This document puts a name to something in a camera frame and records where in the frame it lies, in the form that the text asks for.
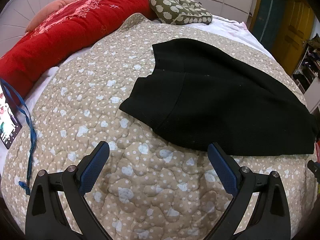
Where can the smartphone with lit screen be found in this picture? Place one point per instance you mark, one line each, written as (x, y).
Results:
(10, 126)

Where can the wooden door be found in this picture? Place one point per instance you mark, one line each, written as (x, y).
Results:
(295, 29)

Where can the round white headboard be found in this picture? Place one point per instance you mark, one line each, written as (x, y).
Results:
(15, 17)

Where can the pink pillow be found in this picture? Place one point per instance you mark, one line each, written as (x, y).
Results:
(45, 12)

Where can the beige dotted quilt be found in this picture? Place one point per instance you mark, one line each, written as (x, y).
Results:
(149, 188)

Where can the black pants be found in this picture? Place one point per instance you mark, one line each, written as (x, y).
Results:
(198, 94)

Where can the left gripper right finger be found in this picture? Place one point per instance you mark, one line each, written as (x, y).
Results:
(270, 218)

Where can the shoe rack shelf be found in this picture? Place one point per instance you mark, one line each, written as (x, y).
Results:
(306, 75)

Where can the olive patterned cushion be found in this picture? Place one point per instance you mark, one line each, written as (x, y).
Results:
(180, 12)

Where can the red floral comforter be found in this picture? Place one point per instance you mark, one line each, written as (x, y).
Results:
(77, 25)

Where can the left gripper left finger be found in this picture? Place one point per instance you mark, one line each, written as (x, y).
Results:
(46, 218)

